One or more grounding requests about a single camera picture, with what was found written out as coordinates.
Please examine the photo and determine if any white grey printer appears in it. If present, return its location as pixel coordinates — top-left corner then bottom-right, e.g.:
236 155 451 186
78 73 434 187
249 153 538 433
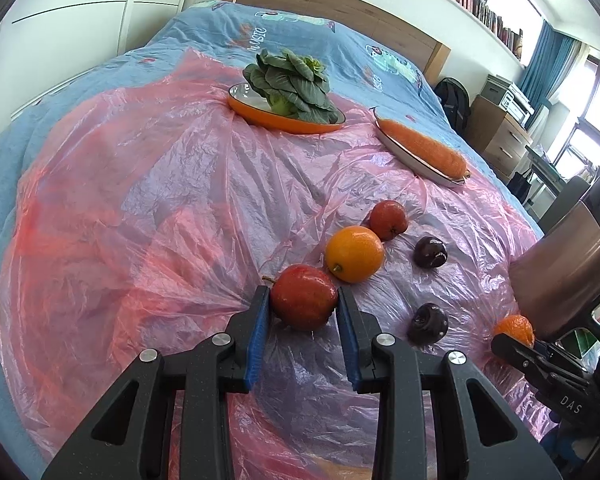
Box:
480 74 536 126

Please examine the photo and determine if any wooden drawer cabinet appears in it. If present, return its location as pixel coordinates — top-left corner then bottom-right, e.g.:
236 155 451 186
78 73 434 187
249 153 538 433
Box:
467 95 535 178

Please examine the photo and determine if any brown metallic electric kettle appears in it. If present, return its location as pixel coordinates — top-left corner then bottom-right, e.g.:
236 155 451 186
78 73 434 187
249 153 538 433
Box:
509 165 600 343

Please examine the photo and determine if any dark blue cloth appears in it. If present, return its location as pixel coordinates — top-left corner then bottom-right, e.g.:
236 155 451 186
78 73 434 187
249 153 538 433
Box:
540 422 600 466

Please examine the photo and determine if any long teal curtain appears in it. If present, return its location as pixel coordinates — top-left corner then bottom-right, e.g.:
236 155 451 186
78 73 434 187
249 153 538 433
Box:
519 20 588 111

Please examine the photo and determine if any dark purple plum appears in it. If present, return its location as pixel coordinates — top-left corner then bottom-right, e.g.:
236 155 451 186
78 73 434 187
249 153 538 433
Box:
412 236 449 269
406 303 450 346

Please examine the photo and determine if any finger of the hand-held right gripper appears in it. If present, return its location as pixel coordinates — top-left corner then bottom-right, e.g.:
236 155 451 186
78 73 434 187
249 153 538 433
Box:
490 332 600 423

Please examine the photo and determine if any orange carrot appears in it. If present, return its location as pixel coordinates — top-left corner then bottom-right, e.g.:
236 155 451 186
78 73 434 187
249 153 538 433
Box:
370 106 472 178

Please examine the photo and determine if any small red apple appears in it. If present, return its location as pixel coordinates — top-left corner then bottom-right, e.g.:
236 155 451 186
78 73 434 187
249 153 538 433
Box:
369 200 410 242
262 265 339 332

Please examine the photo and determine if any pink plastic sheet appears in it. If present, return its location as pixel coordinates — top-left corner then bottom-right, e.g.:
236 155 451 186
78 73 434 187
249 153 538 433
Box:
0 47 561 480

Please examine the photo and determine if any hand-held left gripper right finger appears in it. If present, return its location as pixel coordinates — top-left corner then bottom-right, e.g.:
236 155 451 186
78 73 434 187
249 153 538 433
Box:
336 285 565 480

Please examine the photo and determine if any green tray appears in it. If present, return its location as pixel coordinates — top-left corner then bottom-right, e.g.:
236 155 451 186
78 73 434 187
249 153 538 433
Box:
572 327 600 358

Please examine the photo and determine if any grey chair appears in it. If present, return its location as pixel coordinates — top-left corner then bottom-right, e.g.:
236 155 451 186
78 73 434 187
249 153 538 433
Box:
537 175 593 233

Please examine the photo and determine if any green bok choy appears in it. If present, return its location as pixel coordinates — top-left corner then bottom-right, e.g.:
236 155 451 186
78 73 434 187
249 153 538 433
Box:
242 48 341 125

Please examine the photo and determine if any smooth orange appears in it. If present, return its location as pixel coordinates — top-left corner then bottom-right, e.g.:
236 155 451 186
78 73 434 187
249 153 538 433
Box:
324 225 386 284

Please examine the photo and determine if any bumpy orange tangerine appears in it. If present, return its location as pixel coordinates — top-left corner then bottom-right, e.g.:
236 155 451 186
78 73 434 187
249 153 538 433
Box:
493 314 536 350

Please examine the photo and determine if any white oval plate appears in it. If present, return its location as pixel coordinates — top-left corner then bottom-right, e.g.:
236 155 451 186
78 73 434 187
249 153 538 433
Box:
375 115 467 188

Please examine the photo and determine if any wooden headboard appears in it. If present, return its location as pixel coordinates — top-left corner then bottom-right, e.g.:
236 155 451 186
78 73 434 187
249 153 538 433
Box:
219 0 452 86

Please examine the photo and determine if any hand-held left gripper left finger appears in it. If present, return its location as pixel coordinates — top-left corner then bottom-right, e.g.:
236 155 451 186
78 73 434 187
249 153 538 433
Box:
40 285 272 480

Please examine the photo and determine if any black tote bag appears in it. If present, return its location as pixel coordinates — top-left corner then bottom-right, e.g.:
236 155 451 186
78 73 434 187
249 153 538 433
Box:
507 170 533 206

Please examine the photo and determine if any white wardrobe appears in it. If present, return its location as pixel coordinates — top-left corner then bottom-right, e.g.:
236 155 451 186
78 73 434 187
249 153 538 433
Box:
0 0 201 136

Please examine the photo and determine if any black backpack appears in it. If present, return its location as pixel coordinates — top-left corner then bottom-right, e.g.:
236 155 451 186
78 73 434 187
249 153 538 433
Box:
434 77 473 136

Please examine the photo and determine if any orange rimmed plate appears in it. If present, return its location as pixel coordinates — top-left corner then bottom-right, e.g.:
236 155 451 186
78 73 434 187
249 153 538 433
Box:
226 82 347 135

